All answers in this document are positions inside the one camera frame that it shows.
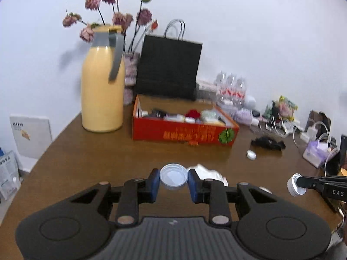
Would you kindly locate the clear storage box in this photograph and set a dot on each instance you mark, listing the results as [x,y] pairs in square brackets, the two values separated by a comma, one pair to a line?
[207,89]

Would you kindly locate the printed paper bag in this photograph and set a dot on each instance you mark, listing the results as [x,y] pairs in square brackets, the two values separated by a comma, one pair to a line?
[8,173]

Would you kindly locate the clear round lid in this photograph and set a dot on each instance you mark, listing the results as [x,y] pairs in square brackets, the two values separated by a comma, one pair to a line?
[173,177]

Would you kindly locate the white tissue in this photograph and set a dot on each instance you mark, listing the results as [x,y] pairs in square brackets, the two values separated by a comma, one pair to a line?
[211,172]

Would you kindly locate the small white bottle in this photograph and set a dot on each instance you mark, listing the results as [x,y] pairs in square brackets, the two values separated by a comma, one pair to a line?
[174,118]

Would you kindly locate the black paper bag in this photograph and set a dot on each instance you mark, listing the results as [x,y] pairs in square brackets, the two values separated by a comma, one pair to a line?
[168,67]

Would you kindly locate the red pompom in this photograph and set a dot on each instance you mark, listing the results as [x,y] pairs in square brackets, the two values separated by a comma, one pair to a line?
[193,113]

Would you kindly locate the clear water bottle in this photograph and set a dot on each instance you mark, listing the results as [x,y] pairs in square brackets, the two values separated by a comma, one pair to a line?
[221,86]
[240,90]
[231,88]

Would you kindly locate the flat white round cap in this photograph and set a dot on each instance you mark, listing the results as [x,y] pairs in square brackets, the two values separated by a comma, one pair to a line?
[251,154]

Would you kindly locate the dried pink rose bouquet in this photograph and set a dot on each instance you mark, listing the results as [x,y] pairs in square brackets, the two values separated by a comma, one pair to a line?
[119,10]

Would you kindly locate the white charger plug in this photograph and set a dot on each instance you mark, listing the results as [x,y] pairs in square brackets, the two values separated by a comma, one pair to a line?
[311,133]

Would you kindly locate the red cardboard box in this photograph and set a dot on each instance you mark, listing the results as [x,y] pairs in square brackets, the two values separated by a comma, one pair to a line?
[179,135]

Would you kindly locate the black tablet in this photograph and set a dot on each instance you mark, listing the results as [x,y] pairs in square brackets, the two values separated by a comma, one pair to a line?
[337,159]

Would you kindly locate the wrapped flower packet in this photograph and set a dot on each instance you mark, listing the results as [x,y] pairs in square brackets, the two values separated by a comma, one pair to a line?
[284,108]

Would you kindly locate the ribbed white bottle cap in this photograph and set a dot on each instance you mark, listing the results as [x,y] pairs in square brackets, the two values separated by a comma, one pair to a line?
[294,185]

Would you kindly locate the black cloth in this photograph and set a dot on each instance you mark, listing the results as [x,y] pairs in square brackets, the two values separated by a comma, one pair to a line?
[267,143]

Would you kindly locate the pink patterned glass vase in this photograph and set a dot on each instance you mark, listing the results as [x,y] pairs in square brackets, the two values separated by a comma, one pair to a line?
[130,75]

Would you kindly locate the yellow thermos jug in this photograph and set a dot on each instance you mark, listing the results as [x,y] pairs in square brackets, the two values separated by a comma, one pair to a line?
[101,92]

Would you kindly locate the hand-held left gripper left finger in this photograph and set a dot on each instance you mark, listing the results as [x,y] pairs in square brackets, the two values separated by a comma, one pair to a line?
[154,185]

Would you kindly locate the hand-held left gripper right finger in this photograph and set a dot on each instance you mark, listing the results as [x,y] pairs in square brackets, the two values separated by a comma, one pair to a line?
[193,187]

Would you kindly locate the dark hair clip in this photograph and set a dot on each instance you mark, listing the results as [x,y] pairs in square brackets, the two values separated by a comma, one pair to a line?
[158,113]

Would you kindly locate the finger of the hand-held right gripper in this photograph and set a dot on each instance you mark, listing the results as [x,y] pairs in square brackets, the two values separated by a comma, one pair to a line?
[311,182]

